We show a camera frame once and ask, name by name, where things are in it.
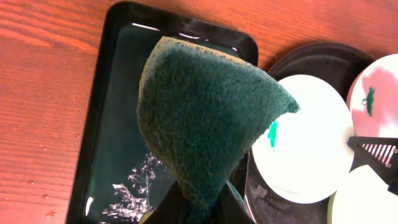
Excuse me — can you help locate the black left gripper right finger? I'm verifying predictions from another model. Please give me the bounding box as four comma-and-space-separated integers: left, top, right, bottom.
214, 182, 254, 224

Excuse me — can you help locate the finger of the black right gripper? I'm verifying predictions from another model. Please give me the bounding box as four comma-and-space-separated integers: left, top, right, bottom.
347, 136, 397, 195

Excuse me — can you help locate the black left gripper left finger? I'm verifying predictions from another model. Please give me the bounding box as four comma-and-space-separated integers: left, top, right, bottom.
142, 181, 187, 224

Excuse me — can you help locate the white pinkish plate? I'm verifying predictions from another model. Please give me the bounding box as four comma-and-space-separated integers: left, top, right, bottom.
346, 54, 397, 138

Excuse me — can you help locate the mint plate with green stain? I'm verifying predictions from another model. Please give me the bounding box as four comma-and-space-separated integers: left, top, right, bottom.
252, 75, 354, 203

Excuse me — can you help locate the green scrub sponge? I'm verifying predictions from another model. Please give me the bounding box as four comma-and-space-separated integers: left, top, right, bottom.
137, 37, 300, 223

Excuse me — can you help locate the dark green rectangular tray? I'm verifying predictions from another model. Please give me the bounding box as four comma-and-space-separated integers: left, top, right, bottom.
66, 1, 258, 223

